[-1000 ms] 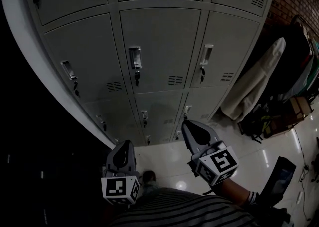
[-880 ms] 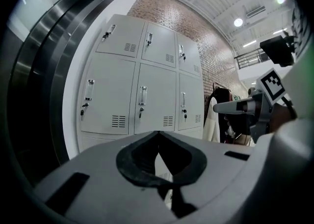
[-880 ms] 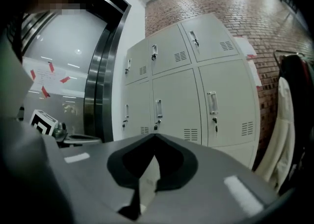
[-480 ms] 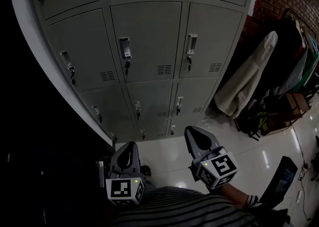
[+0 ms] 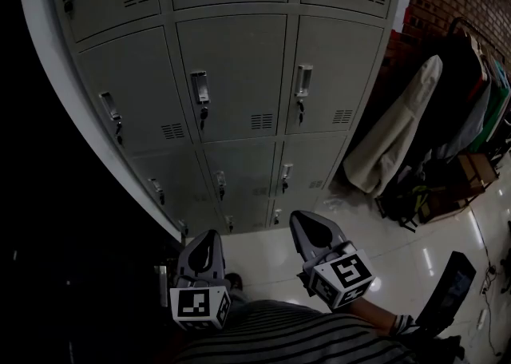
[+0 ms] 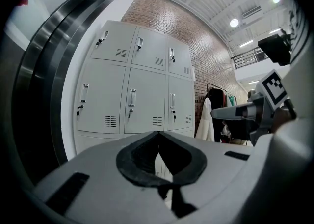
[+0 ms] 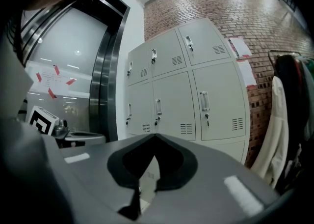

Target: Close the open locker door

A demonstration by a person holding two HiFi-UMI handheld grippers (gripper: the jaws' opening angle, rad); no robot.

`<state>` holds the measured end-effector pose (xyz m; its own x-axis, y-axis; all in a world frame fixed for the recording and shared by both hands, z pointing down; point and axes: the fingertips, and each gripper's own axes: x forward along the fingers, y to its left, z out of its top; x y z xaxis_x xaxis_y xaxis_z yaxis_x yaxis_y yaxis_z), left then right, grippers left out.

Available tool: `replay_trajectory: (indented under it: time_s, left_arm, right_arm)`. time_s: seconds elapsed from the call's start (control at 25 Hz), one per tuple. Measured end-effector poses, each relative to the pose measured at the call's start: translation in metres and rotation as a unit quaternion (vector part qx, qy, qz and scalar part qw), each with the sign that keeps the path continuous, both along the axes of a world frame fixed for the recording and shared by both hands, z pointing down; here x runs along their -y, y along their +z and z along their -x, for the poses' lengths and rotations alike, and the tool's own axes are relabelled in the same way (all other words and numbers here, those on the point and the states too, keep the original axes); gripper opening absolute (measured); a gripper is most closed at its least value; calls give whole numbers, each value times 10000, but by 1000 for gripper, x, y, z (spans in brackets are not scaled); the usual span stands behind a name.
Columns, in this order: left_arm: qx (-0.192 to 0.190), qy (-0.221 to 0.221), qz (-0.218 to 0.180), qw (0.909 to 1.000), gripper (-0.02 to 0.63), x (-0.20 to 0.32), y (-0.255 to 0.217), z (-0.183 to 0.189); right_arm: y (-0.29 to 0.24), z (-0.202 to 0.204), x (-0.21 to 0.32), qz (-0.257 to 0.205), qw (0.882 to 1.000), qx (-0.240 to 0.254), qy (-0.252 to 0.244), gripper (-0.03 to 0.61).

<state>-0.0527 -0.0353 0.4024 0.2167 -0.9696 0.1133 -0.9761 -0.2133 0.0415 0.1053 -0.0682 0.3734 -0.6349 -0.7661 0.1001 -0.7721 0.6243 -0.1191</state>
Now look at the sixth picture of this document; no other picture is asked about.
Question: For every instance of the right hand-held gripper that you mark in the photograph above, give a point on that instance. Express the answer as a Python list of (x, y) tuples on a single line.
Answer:
[(263, 115)]

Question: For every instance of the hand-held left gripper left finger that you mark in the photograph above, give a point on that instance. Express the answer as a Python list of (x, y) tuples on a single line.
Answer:
[(98, 166)]

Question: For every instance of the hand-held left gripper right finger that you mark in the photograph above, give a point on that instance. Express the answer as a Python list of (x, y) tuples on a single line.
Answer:
[(216, 174)]

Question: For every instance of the grey metal locker cabinet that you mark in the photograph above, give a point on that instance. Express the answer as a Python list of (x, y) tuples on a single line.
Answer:
[(103, 95)]

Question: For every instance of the grey locker door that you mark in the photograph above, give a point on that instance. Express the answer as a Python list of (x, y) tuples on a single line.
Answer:
[(147, 95)]

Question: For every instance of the person's right hand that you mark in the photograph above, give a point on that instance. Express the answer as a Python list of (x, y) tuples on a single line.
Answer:
[(280, 117)]

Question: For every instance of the black hanging garment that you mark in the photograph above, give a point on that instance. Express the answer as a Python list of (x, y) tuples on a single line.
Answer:
[(219, 102)]

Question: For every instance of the red hanging garment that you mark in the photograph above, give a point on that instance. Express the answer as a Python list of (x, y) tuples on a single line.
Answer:
[(224, 100)]

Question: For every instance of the green hanging garment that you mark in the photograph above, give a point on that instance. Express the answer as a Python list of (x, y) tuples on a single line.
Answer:
[(231, 100)]

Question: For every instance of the white hanging coat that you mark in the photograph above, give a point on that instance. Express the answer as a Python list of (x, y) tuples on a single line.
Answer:
[(204, 120)]

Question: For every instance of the black clothes rack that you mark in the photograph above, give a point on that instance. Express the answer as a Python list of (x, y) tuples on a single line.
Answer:
[(208, 89)]

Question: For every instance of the black balcony railing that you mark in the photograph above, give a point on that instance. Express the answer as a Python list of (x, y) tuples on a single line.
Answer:
[(247, 58)]

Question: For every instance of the ceiling tube light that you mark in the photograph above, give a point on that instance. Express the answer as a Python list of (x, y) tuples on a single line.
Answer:
[(245, 43)]

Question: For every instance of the ceiling air vent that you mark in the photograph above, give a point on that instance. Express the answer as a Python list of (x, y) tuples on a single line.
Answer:
[(251, 12)]

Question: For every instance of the steel elevator door frame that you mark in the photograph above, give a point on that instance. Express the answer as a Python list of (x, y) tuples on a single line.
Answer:
[(49, 53)]

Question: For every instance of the red wall sign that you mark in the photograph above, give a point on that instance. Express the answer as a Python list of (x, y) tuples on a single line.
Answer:
[(22, 2)]

